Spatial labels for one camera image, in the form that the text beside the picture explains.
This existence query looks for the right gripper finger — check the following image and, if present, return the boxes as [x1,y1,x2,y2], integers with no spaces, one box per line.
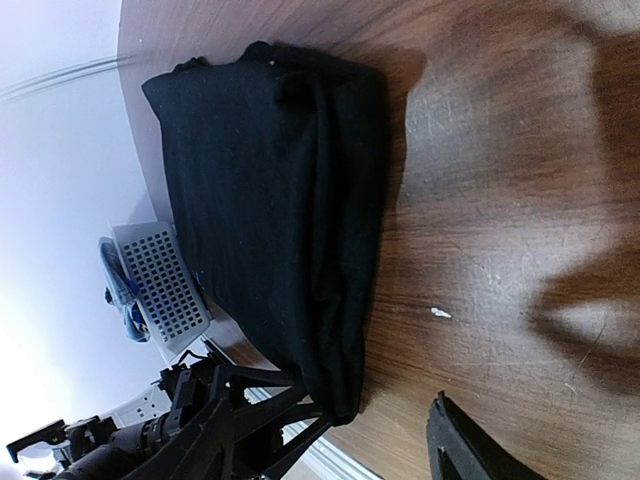
[426,391,543,480]

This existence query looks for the white laundry basket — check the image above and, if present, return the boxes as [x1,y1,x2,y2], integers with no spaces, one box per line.
[112,222,211,365]

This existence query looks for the black t-shirt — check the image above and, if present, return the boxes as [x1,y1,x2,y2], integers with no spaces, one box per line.
[141,41,393,425]

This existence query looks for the front aluminium rail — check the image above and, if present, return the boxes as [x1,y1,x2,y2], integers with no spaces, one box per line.
[245,387,384,480]

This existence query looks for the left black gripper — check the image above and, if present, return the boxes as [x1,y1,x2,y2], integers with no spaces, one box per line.
[64,362,332,479]

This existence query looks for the light blue denim garment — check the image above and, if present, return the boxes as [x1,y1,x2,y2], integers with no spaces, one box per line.
[98,237,150,343]

